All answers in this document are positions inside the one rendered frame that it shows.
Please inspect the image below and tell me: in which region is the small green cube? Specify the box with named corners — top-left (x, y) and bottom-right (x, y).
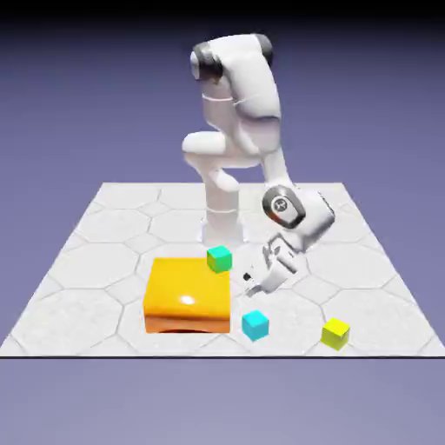
top-left (206, 245), bottom-right (233, 275)

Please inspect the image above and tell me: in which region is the small cyan cube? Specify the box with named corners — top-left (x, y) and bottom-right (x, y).
top-left (242, 309), bottom-right (270, 342)

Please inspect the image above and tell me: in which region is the small yellow cube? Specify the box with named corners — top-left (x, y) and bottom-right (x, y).
top-left (320, 317), bottom-right (351, 351)

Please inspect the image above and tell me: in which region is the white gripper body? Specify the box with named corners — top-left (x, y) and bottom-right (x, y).
top-left (245, 250), bottom-right (299, 294)

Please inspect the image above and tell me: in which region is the large orange box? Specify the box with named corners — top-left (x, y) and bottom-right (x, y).
top-left (143, 256), bottom-right (232, 335)

